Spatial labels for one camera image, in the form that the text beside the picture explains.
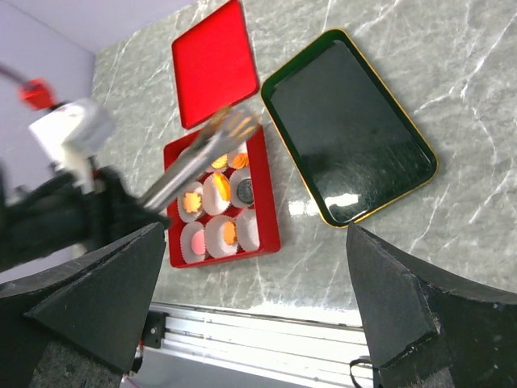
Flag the paper cup front middle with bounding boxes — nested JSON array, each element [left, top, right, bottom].
[[204, 215, 238, 259]]

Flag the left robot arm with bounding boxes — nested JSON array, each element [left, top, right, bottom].
[[1, 167, 170, 272]]

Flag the paper cup front left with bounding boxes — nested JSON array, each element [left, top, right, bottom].
[[180, 221, 207, 264]]

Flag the black round cookie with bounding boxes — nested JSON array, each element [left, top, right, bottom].
[[237, 178, 254, 205]]

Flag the small flower cookie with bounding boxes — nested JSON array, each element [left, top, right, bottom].
[[230, 153, 249, 170]]

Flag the round orange cookie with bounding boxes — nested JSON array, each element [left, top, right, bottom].
[[222, 221, 237, 246]]

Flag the pink round cookie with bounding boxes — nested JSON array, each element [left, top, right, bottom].
[[191, 230, 206, 255]]

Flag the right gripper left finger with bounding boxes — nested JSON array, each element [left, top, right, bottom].
[[1, 223, 166, 387]]

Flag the metal tongs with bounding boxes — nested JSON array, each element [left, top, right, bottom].
[[138, 106, 259, 212]]

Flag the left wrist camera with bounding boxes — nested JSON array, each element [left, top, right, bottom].
[[28, 98, 116, 194]]

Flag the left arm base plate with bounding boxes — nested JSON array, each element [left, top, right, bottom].
[[128, 310, 167, 375]]

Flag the round waffle cookie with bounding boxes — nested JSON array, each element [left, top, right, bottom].
[[211, 154, 228, 170]]

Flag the black tray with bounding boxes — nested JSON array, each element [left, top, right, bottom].
[[260, 28, 438, 228]]

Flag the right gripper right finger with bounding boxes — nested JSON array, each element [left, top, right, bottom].
[[347, 225, 516, 387]]

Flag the red tin lid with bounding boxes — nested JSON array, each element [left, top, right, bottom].
[[171, 1, 259, 130]]

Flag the paper cup middle left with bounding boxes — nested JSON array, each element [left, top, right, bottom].
[[177, 181, 204, 223]]

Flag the paper cup centre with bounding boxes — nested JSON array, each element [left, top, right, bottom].
[[203, 172, 230, 216]]

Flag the red tin box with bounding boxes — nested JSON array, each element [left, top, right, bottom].
[[167, 130, 280, 268]]

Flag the paper cup front right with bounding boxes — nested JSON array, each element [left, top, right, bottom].
[[235, 209, 260, 252]]

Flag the paper cup back right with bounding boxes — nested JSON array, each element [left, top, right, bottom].
[[227, 142, 250, 170]]

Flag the aluminium rail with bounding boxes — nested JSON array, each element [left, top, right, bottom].
[[121, 303, 368, 387]]

